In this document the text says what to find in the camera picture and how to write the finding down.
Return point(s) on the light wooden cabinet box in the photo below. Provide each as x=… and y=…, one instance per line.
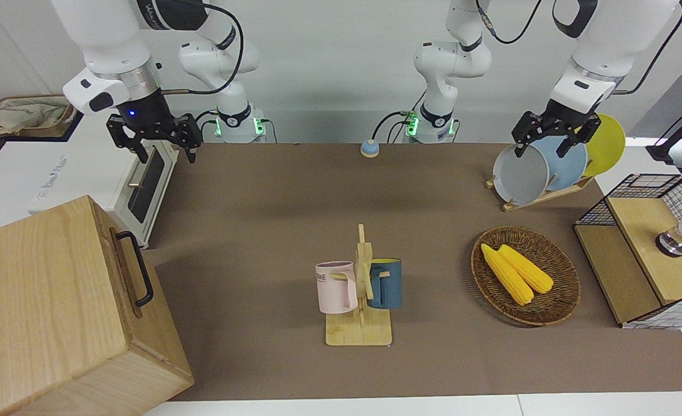
x=46, y=306

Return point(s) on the pink mug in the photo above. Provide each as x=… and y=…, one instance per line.
x=332, y=289

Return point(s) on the dark blue mug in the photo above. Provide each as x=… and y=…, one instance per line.
x=390, y=286

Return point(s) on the grey plate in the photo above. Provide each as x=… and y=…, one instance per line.
x=520, y=176

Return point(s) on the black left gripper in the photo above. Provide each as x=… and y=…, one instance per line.
x=555, y=121

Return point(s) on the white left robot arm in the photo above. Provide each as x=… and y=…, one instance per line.
x=624, y=34

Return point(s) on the blue call bell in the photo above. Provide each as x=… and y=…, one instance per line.
x=369, y=149

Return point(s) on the white toaster oven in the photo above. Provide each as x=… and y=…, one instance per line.
x=150, y=179

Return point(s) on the yellow plate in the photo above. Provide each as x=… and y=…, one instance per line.
x=607, y=147

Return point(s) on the black stand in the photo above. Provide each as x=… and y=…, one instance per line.
x=664, y=147

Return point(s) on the wooden plate rack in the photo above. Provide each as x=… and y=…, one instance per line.
x=549, y=196

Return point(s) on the brown box with beige bag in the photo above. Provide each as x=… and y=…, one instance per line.
x=23, y=112

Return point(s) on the brown table mat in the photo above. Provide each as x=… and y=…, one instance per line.
x=260, y=231

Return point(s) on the brown wicker basket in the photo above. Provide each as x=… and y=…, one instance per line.
x=555, y=306

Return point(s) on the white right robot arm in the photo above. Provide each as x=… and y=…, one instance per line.
x=110, y=34

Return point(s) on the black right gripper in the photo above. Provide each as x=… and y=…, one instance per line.
x=144, y=124

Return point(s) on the wooden mug tree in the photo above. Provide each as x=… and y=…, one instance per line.
x=358, y=332

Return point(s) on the yellow corn cob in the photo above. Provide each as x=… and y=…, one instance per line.
x=506, y=274
x=529, y=270

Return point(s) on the light blue plate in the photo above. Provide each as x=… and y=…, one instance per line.
x=566, y=164

